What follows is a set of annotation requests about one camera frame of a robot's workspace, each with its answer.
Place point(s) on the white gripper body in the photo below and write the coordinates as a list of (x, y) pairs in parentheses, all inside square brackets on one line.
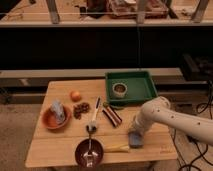
[(139, 125)]

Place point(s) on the blue sponge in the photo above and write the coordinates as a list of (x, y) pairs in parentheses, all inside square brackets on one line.
[(135, 140)]

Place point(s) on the dark striped bar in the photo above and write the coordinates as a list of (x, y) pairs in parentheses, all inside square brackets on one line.
[(112, 116)]

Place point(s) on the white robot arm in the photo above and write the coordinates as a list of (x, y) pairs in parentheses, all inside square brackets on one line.
[(159, 110)]

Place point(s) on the green plastic tray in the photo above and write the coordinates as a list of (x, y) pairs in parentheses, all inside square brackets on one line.
[(140, 87)]

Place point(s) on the dark maroon bowl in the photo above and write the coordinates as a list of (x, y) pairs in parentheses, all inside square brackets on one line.
[(82, 148)]

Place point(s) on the bunch of dark grapes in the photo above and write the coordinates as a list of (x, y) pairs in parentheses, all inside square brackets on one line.
[(80, 108)]

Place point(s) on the orange fruit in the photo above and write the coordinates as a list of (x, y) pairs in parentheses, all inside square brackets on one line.
[(75, 96)]

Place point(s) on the crumpled blue-grey cloth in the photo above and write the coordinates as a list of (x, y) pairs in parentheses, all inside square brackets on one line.
[(58, 111)]

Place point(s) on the orange clay bowl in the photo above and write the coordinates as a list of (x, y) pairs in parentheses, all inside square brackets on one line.
[(49, 119)]

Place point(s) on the cluttered tray on shelf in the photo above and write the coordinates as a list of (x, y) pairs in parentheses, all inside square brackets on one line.
[(129, 9)]

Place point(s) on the white handled dish brush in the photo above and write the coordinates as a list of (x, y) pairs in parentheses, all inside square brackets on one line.
[(92, 125)]

